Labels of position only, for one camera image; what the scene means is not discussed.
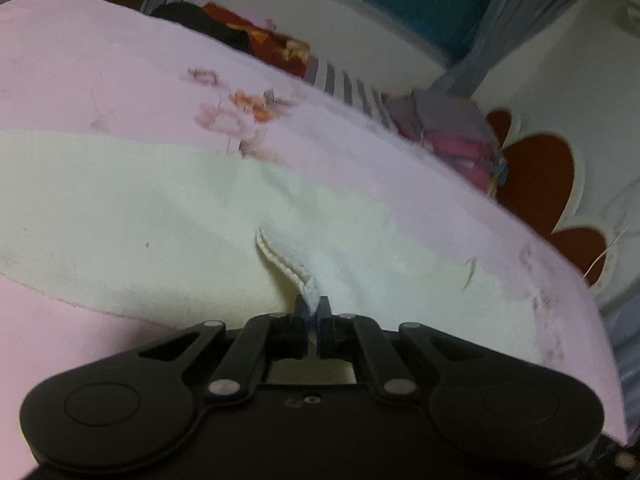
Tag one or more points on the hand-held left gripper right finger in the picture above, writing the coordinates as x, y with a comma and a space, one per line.
324, 311

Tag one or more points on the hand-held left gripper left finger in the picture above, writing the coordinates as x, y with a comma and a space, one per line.
303, 311

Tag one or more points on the white towel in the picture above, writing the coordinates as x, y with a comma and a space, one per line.
150, 210

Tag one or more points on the pile of folded clothes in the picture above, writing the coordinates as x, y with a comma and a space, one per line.
450, 125

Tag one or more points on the grey striped pillow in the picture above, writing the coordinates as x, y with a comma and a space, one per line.
350, 87

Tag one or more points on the white and red headboard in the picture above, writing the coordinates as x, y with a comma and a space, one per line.
540, 170

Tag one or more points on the red patterned cloth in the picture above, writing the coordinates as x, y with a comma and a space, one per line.
260, 40

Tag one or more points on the black cloth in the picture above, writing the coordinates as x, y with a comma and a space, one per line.
190, 15

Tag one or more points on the pink floral bedsheet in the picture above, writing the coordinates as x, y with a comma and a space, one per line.
100, 60

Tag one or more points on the teal glass window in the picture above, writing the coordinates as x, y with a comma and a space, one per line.
425, 0

